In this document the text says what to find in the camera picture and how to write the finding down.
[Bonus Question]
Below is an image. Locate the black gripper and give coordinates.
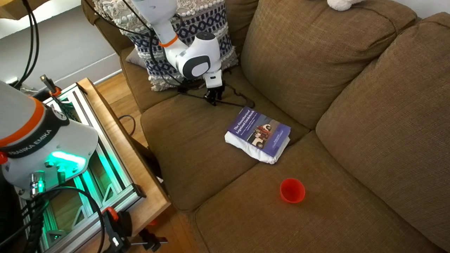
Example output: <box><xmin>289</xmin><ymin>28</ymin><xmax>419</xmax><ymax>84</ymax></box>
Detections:
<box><xmin>203</xmin><ymin>70</ymin><xmax>224</xmax><ymax>104</ymax></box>

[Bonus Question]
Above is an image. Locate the black clothes hanger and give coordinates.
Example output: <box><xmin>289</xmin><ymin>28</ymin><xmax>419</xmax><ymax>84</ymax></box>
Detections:
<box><xmin>175</xmin><ymin>80</ymin><xmax>255</xmax><ymax>108</ymax></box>

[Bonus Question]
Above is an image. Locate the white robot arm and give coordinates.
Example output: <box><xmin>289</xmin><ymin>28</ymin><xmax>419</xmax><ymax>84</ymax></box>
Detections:
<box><xmin>0</xmin><ymin>0</ymin><xmax>223</xmax><ymax>191</ymax></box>

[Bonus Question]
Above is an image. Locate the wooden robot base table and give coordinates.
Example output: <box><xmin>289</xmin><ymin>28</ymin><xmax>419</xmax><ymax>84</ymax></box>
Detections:
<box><xmin>25</xmin><ymin>84</ymin><xmax>149</xmax><ymax>253</ymax></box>

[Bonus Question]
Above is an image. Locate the cream fringed pillow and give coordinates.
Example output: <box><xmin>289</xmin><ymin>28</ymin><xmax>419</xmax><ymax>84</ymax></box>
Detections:
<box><xmin>94</xmin><ymin>0</ymin><xmax>237</xmax><ymax>91</ymax></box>

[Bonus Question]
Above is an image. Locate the blue cover book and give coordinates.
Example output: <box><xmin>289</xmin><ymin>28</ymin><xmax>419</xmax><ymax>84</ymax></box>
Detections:
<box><xmin>224</xmin><ymin>107</ymin><xmax>291</xmax><ymax>164</ymax></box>

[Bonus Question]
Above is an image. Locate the white plush toy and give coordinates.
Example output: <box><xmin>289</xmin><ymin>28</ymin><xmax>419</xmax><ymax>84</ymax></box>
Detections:
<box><xmin>326</xmin><ymin>0</ymin><xmax>364</xmax><ymax>11</ymax></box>

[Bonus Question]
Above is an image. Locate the brown fabric sofa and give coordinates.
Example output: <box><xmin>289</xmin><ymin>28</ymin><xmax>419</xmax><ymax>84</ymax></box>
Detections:
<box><xmin>80</xmin><ymin>0</ymin><xmax>450</xmax><ymax>253</ymax></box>

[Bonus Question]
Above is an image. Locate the black orange clamp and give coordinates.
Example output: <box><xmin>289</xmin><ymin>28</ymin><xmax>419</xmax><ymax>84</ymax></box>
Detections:
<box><xmin>101</xmin><ymin>207</ymin><xmax>167</xmax><ymax>253</ymax></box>

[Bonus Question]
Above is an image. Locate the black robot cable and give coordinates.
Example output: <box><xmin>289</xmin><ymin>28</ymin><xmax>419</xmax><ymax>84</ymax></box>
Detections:
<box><xmin>12</xmin><ymin>0</ymin><xmax>40</xmax><ymax>90</ymax></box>

